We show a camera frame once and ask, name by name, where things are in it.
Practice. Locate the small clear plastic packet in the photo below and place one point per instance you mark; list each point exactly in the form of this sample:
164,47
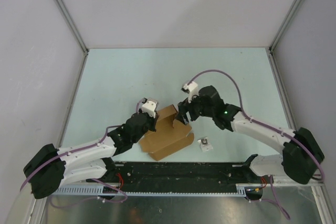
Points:
205,145

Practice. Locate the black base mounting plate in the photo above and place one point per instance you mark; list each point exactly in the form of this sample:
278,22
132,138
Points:
232,173

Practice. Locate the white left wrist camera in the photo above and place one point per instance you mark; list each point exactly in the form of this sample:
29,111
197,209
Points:
149,106

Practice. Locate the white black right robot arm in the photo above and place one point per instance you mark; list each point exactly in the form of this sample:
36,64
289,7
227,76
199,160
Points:
300,152

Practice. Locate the aluminium rail right side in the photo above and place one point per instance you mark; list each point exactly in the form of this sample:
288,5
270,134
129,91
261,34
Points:
282,91

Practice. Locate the aluminium corner post left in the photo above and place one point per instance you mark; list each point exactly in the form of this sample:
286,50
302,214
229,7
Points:
71,24

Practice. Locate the aluminium corner post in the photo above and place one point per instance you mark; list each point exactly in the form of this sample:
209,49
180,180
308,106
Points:
71,24
292,12

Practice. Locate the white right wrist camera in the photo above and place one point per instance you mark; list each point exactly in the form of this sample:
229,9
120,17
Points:
191,89

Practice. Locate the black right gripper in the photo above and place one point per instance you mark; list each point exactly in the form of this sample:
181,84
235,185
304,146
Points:
185,106

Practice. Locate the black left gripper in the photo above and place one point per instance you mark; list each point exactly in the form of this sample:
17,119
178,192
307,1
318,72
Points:
153,120

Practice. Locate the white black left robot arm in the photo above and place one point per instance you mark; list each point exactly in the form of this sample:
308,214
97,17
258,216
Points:
53,167

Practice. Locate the grey slotted cable duct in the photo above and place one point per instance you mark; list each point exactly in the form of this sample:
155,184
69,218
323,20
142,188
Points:
101,190

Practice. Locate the aluminium front rail profile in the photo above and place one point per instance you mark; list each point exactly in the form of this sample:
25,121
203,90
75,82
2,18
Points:
285,180

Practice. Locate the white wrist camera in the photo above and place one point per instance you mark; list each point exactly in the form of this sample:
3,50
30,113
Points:
191,89
149,106

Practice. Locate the brown cardboard box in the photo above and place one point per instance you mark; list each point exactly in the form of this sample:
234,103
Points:
170,136

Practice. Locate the aluminium corner post right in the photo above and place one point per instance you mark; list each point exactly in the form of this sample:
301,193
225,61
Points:
292,12

